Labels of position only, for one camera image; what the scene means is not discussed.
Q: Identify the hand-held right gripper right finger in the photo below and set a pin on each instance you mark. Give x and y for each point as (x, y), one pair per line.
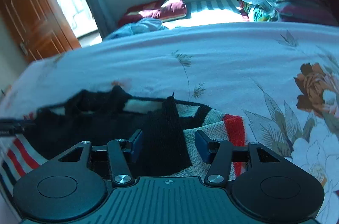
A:
(202, 145)

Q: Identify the light blue clothes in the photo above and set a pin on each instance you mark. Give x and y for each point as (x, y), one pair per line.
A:
(137, 26)

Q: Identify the brown wooden door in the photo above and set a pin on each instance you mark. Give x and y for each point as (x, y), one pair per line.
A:
(39, 17)

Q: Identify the striped mattress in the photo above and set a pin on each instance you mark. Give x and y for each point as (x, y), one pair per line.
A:
(212, 10)

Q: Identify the dark red pillow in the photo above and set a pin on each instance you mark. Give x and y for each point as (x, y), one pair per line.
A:
(156, 10)

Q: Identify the bed with floral sheet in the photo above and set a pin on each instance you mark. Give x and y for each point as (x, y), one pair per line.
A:
(212, 54)

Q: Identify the striped knit sweater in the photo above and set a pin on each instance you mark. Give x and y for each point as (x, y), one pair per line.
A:
(164, 134)

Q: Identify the maroon folded blanket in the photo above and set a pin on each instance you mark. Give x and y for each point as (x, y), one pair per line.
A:
(304, 10)

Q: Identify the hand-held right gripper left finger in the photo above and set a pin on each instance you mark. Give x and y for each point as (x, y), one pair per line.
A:
(136, 145)

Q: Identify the shiny floral pillow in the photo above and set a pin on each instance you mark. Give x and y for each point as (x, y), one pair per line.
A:
(255, 8)

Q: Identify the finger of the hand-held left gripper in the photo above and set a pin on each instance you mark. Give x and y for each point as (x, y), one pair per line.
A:
(12, 127)

